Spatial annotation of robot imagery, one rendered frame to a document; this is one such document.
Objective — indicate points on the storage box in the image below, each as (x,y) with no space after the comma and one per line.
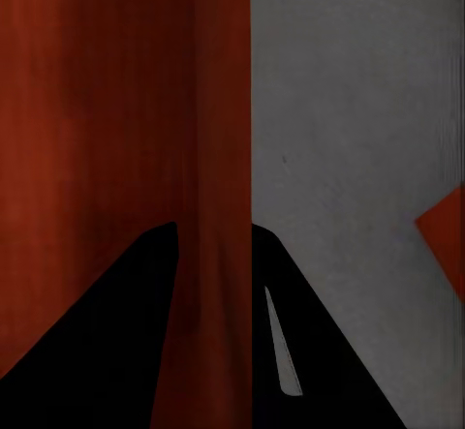
(443,228)
(117,117)

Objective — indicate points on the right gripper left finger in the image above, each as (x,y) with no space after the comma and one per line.
(98,366)

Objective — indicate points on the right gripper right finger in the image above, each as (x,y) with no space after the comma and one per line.
(338,391)

